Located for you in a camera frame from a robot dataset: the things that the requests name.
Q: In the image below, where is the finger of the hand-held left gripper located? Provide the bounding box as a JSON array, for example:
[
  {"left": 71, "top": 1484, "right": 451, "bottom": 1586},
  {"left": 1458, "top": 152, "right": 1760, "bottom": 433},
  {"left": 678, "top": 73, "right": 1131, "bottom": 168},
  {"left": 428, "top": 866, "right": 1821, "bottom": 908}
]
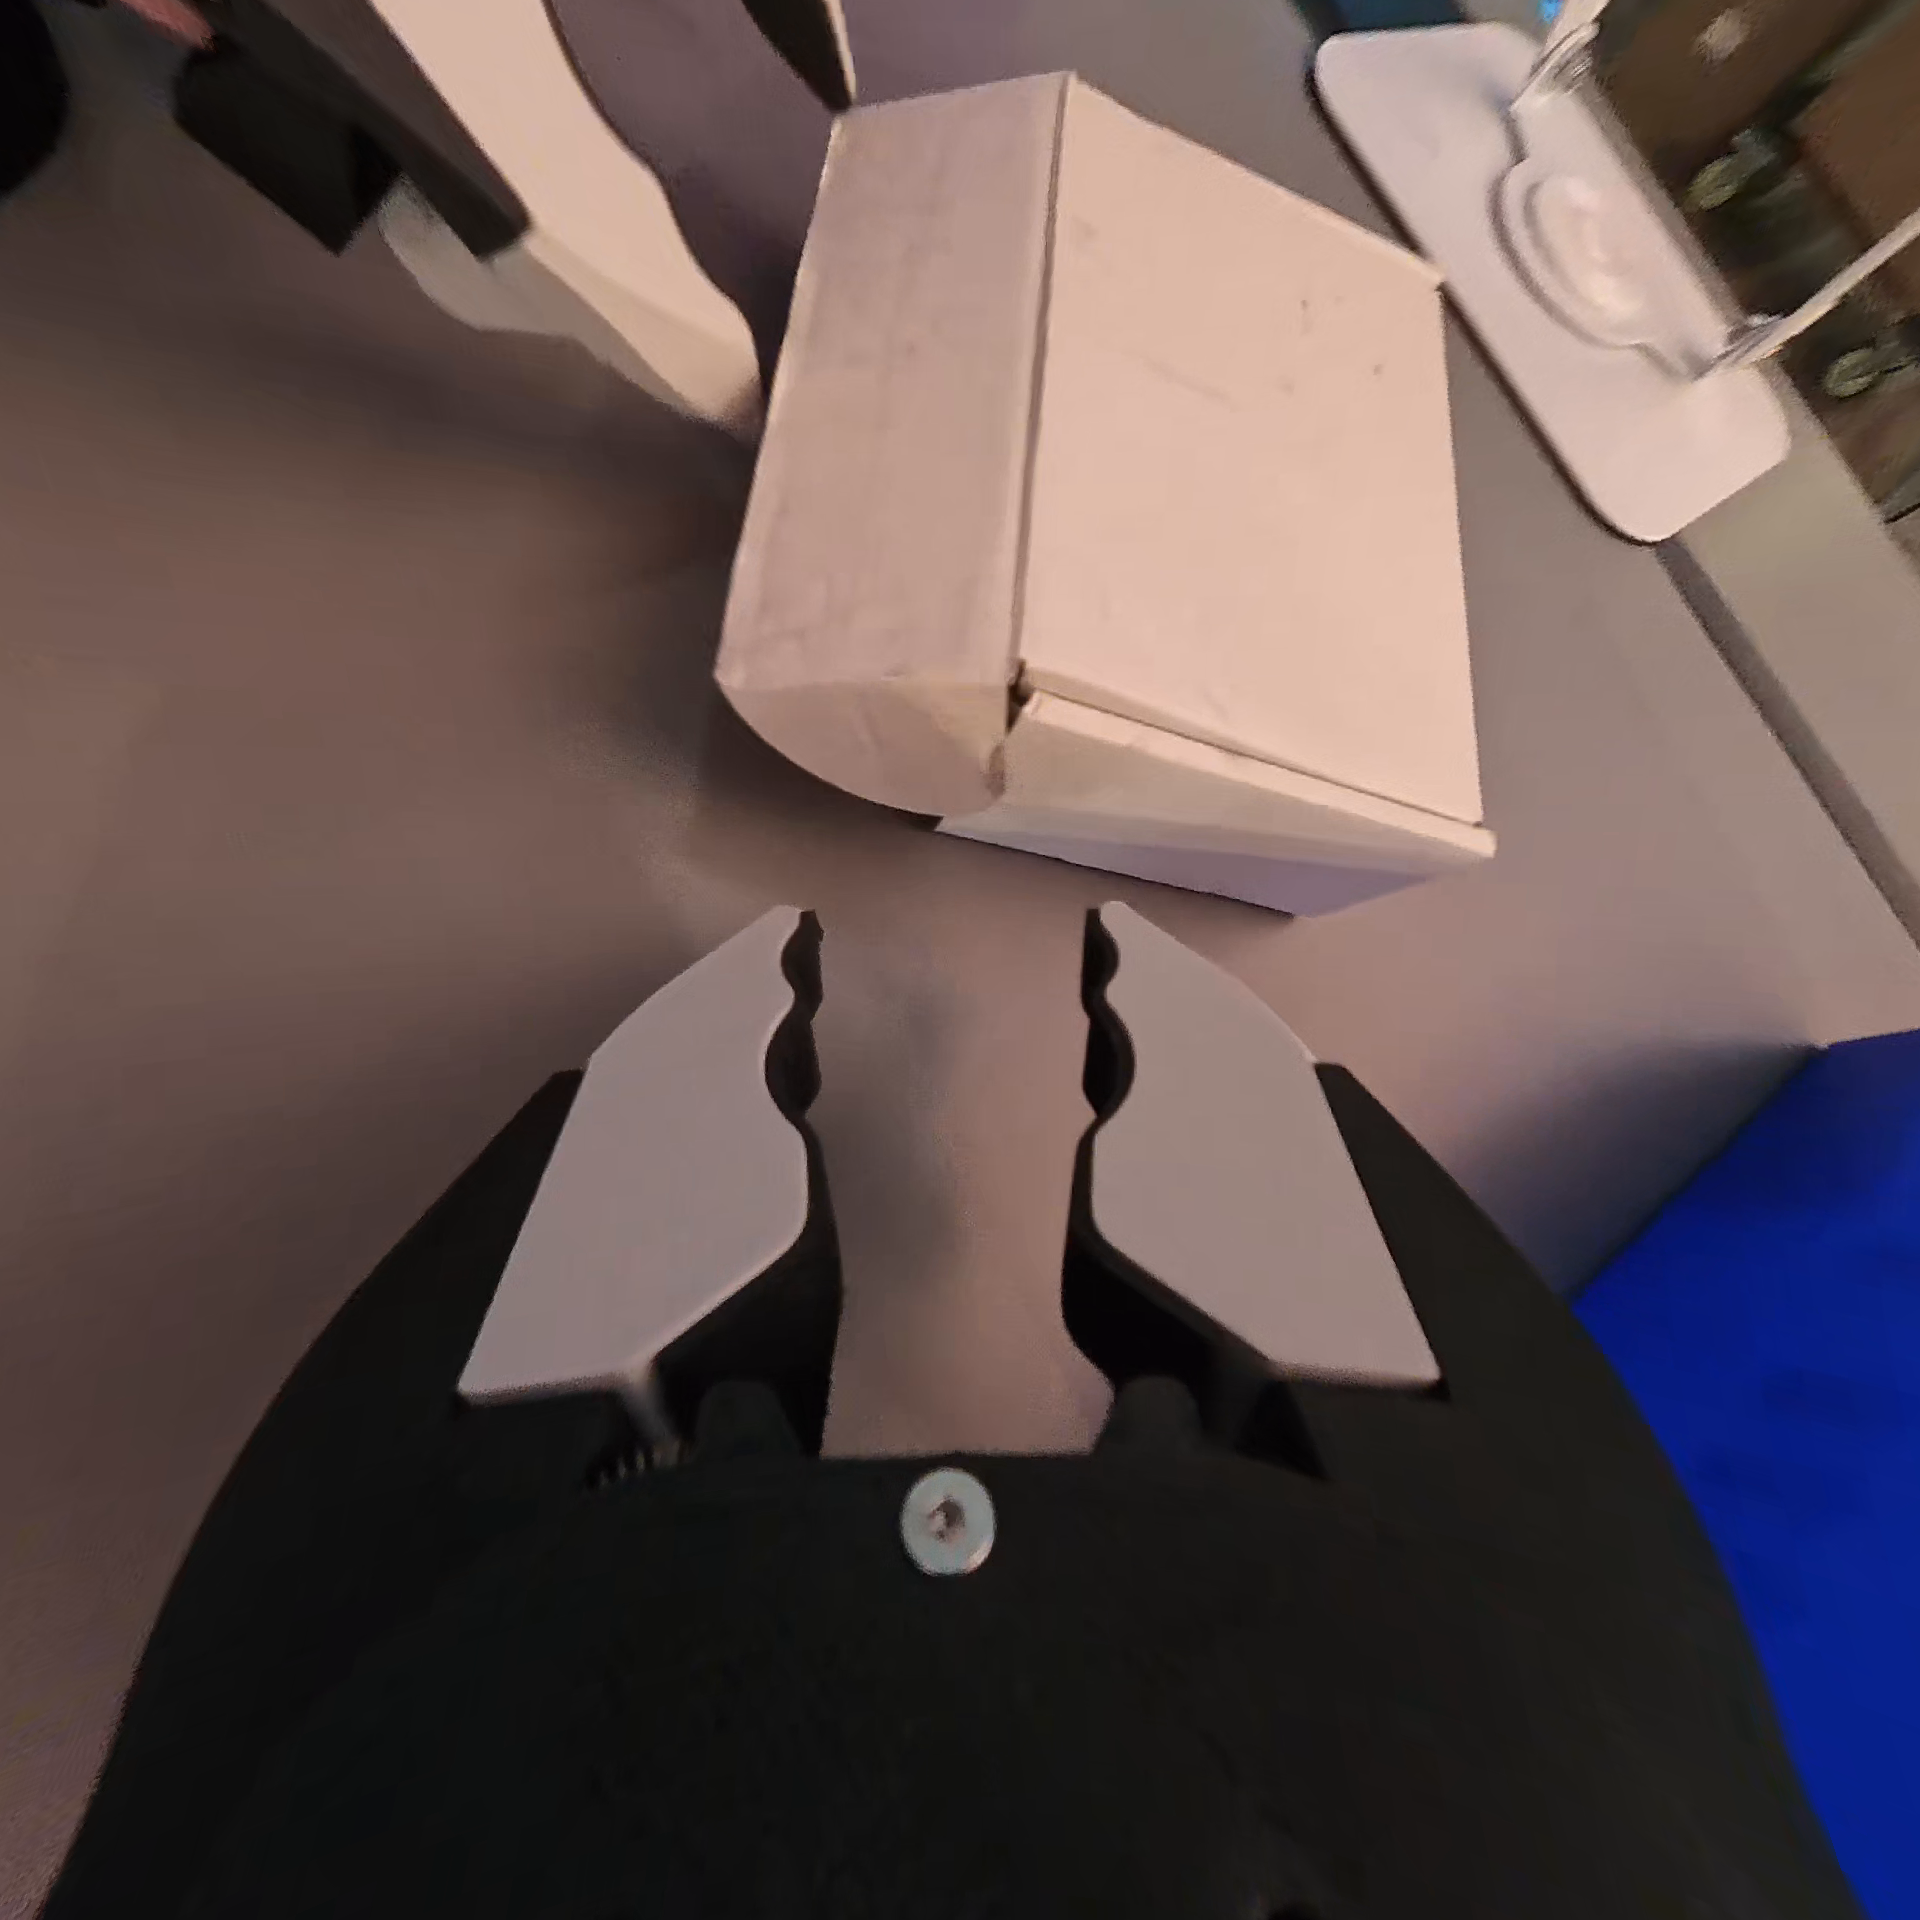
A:
[
  {"left": 743, "top": 0, "right": 859, "bottom": 109},
  {"left": 368, "top": 0, "right": 765, "bottom": 439}
]

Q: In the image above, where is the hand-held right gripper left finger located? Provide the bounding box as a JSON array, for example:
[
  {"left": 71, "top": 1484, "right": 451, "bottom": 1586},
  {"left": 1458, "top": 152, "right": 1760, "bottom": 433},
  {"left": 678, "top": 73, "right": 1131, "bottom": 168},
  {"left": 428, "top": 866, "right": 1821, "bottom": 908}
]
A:
[{"left": 454, "top": 903, "right": 841, "bottom": 1452}]

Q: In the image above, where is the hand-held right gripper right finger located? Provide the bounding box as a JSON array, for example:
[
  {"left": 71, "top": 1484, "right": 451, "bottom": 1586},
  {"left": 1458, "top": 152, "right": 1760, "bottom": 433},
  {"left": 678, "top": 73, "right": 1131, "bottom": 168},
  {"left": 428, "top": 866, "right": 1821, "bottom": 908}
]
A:
[{"left": 1060, "top": 898, "right": 1447, "bottom": 1399}]

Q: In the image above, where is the white cardboard mailer box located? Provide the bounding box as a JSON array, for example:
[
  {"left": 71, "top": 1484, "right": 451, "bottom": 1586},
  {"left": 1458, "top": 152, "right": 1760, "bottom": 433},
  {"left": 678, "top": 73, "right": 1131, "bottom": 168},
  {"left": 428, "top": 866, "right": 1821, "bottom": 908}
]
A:
[{"left": 714, "top": 68, "right": 1498, "bottom": 916}]

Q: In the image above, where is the blue plastic bin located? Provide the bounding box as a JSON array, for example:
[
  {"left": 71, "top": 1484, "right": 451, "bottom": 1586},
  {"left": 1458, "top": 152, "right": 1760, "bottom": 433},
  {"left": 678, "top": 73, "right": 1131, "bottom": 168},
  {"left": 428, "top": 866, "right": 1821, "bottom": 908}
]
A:
[{"left": 1569, "top": 1026, "right": 1920, "bottom": 1920}]

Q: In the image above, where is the document stand with white base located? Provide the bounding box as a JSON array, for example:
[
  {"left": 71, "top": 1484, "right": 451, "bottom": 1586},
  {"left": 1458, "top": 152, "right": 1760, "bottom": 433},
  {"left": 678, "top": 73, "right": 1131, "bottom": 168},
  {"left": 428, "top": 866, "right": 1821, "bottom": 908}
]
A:
[{"left": 1311, "top": 0, "right": 1920, "bottom": 544}]

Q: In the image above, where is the brown wheeled dolly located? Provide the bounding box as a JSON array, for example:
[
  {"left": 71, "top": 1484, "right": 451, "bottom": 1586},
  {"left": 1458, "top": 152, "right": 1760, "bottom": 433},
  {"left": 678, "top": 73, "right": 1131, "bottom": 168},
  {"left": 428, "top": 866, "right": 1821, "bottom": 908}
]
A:
[{"left": 1681, "top": 61, "right": 1920, "bottom": 406}]

